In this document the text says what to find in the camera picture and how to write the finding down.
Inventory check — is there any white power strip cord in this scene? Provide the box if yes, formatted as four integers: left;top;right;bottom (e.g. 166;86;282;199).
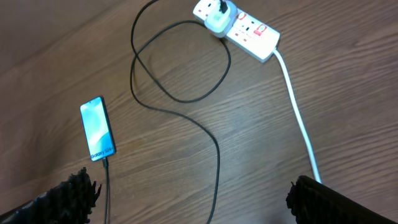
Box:
272;48;323;184

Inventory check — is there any white USB charger plug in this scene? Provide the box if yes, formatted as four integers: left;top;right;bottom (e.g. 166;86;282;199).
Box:
205;1;238;38

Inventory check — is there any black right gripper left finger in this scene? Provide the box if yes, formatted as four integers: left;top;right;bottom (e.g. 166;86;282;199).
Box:
1;168;101;224

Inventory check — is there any Galaxy S24 smartphone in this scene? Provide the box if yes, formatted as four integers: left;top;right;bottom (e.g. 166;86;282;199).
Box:
80;96;116;162

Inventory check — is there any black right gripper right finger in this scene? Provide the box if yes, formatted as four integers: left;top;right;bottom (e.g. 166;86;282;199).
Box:
285;175;397;224

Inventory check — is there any white power strip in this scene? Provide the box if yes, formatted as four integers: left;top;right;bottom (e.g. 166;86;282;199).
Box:
193;0;281;63

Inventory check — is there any black USB charging cable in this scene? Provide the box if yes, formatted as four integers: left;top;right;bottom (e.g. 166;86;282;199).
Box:
101;0;233;224

